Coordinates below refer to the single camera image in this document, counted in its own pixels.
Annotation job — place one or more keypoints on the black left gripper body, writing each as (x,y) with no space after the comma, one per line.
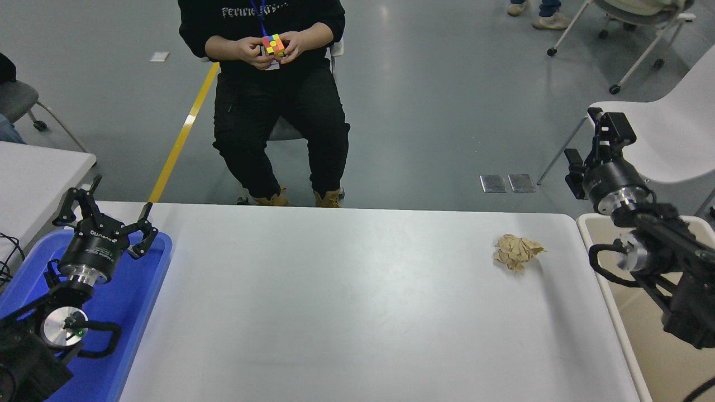
(95,248)

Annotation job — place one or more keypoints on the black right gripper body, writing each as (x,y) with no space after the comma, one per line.
(614,177)

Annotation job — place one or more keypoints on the tan paper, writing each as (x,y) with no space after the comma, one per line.
(516,251)

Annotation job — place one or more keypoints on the multicoloured puzzle cube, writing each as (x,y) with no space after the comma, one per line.
(273,44)

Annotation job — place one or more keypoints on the person's right forearm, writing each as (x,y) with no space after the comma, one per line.
(220,47)

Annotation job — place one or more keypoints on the person's left forearm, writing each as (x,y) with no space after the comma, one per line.
(318,34)

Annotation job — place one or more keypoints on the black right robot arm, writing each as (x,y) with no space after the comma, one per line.
(681,262)

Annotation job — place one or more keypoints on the person's right hand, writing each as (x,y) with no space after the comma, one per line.
(251,53)

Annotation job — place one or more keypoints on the person's left hand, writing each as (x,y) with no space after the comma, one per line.
(296,46)

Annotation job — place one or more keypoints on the white side table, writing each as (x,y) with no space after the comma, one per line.
(33,178)

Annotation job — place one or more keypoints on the metal floor plate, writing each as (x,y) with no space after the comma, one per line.
(522,183)
(493,183)

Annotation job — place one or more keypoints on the white plastic chair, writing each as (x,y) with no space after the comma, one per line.
(676,134)

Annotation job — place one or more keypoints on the blue plastic tray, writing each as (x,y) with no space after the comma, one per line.
(128,312)

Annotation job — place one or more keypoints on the person in blue trousers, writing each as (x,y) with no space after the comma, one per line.
(10,133)

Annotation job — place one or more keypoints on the yellow floor tape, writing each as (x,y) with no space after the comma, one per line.
(179,145)

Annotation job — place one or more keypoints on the grey chair with thin legs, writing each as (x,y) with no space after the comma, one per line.
(14,97)

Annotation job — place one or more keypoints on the person with pale shoes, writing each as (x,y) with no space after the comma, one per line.
(553,21)

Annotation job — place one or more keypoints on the grey wheeled armchair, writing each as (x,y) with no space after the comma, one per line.
(285,131)

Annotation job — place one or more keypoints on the large pale bin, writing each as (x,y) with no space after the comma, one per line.
(642,357)

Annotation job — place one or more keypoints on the person with puzzle cube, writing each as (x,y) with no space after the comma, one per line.
(279,106)

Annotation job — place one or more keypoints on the grey chair with white frame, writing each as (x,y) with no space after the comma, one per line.
(642,8)

